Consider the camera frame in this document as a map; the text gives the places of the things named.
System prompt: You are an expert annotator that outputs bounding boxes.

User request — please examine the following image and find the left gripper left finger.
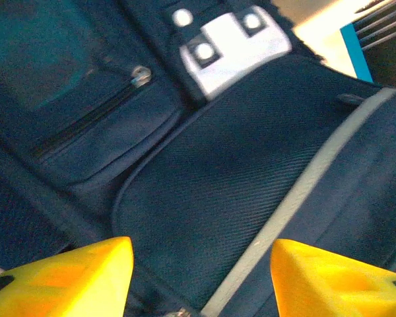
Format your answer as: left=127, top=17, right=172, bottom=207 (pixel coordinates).
left=0, top=236, right=135, bottom=317

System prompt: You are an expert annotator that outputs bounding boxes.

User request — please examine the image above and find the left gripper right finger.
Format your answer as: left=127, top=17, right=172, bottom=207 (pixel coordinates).
left=270, top=239, right=396, bottom=317

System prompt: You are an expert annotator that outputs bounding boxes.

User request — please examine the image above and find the navy blue backpack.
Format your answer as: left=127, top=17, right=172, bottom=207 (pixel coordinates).
left=0, top=0, right=396, bottom=317

